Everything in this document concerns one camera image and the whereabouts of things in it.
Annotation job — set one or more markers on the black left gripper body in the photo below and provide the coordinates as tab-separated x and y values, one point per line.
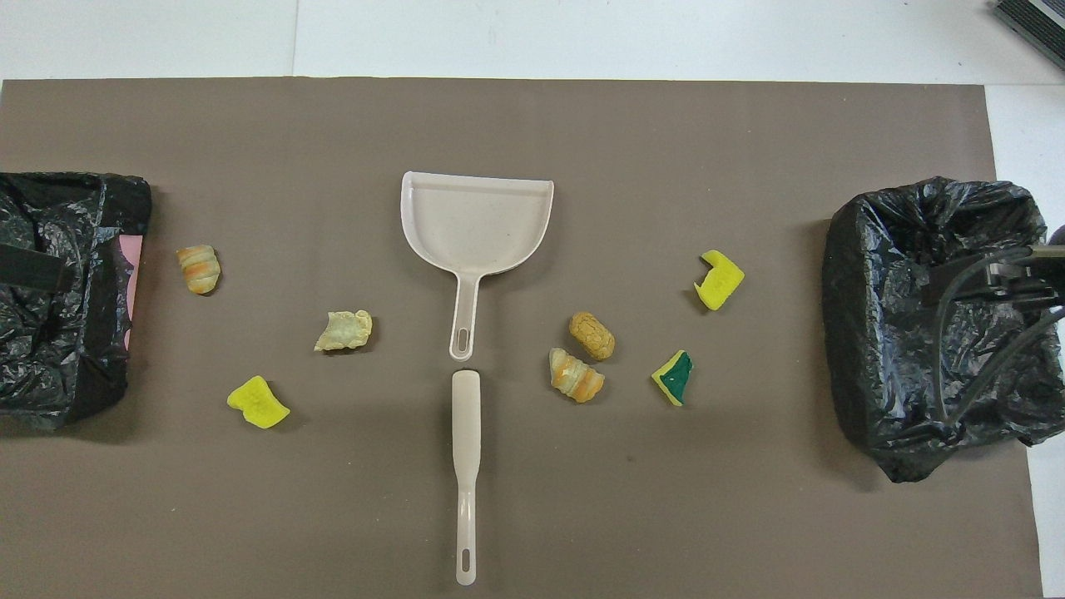
25	268

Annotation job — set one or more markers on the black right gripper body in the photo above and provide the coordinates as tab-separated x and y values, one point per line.
998	276

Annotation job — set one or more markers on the orange striped toy croissant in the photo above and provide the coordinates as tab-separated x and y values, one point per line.
198	269
574	376

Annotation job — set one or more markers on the notched yellow sponge piece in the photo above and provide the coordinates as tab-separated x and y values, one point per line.
720	281

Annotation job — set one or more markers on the pale toy pastry piece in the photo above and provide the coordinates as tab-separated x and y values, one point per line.
343	331

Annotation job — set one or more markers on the yellow and green sponge piece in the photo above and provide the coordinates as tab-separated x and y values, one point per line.
674	378

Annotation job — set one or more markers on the brown textured toy bread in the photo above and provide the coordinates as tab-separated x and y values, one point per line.
591	335

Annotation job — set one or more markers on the beige plastic dustpan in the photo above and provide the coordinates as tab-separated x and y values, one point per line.
474	225

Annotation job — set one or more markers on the beige hand brush black bristles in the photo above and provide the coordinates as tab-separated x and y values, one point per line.
466	433

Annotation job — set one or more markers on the pink plastic bin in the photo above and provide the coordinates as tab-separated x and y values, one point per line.
131	283

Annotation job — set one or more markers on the black garbage bag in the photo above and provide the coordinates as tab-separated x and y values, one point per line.
882	333
50	358

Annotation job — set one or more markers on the dark ribbed device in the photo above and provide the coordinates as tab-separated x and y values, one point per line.
1036	21

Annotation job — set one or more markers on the brown table mat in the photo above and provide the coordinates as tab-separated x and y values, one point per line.
582	125

